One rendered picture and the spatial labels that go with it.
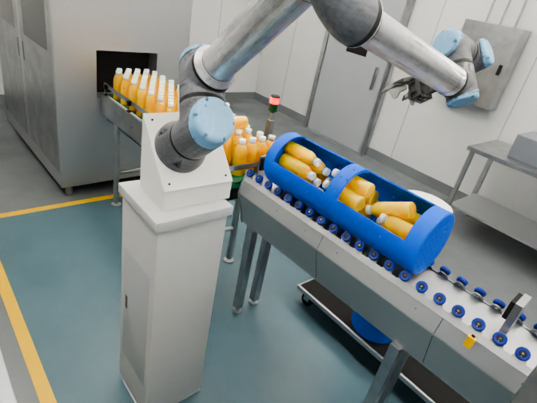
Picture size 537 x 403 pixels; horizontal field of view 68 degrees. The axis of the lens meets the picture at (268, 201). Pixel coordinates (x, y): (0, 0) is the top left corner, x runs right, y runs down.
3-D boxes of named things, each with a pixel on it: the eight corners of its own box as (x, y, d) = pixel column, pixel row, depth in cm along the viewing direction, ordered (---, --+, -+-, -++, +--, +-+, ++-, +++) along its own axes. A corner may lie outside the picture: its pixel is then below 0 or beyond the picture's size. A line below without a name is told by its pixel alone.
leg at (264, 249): (252, 306, 265) (270, 227, 236) (247, 301, 268) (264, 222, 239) (259, 303, 269) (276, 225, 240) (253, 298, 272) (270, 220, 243)
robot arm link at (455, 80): (344, 1, 74) (490, 101, 118) (337, -54, 77) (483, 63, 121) (300, 34, 83) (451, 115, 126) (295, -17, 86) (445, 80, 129)
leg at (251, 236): (236, 314, 256) (252, 233, 227) (230, 309, 259) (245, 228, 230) (243, 311, 260) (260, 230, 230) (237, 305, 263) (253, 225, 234)
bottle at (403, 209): (405, 209, 158) (365, 209, 171) (411, 222, 161) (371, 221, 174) (412, 197, 161) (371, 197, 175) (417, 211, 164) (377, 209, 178)
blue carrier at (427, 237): (403, 285, 156) (429, 225, 142) (259, 187, 208) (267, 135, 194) (438, 261, 174) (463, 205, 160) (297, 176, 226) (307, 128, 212)
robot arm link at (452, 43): (461, 53, 115) (483, 65, 122) (455, 18, 117) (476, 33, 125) (431, 69, 122) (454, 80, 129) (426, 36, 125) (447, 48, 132)
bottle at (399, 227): (432, 235, 157) (391, 213, 168) (428, 233, 151) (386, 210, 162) (423, 250, 158) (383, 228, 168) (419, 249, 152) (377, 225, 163)
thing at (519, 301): (502, 340, 141) (523, 307, 134) (491, 333, 143) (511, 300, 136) (511, 329, 147) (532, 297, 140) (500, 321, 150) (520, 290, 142)
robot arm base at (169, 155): (167, 179, 139) (179, 171, 131) (145, 129, 138) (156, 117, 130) (211, 165, 151) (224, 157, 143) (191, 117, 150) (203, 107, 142)
